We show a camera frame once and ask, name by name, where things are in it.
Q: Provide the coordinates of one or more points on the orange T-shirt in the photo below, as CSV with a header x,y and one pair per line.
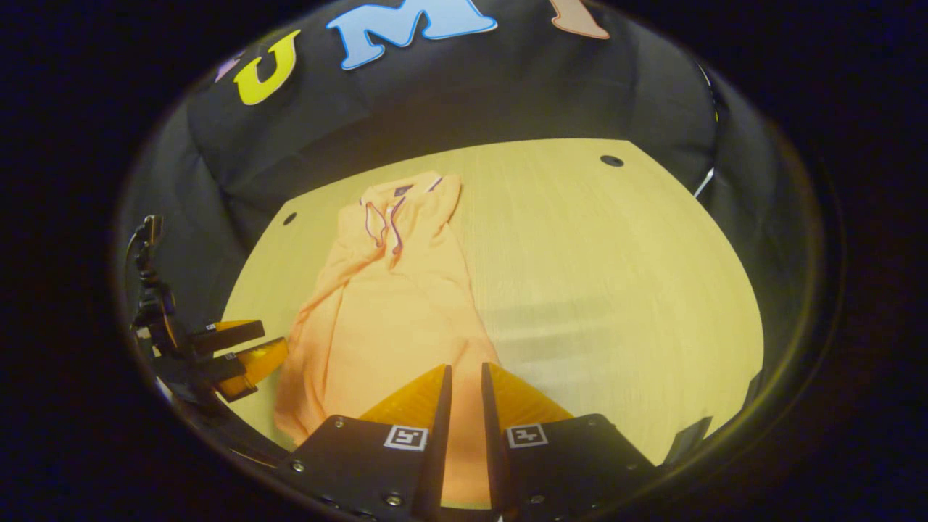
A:
x,y
384,312

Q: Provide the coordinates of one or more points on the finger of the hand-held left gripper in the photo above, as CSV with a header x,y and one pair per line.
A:
x,y
228,337
254,362

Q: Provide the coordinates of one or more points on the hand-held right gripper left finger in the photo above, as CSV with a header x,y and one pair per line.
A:
x,y
438,449

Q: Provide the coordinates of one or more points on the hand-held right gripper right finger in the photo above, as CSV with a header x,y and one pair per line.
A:
x,y
493,449

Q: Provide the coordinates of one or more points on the black backdrop cloth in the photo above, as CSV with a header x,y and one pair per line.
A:
x,y
507,94

